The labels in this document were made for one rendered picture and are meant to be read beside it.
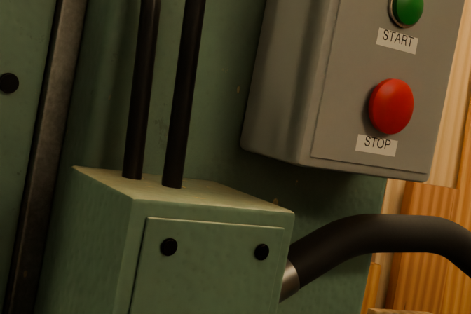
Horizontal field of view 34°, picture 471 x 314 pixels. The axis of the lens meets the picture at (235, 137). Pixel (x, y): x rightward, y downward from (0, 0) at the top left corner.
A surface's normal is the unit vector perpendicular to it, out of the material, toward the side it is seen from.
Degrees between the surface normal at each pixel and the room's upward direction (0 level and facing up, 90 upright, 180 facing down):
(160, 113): 90
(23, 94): 90
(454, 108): 87
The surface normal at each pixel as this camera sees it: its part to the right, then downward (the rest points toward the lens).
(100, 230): -0.83, -0.13
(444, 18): 0.53, 0.15
